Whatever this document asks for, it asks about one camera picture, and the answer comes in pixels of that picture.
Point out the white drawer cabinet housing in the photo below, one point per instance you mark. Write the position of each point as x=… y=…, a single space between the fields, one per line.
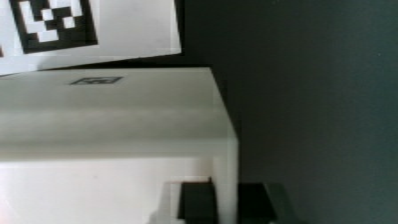
x=108 y=130

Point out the white marker sheet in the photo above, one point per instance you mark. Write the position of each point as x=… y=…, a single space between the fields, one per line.
x=62 y=33

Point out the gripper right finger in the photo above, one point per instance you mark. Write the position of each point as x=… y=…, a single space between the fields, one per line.
x=265 y=207

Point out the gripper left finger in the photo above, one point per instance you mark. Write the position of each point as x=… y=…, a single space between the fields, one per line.
x=186 y=205

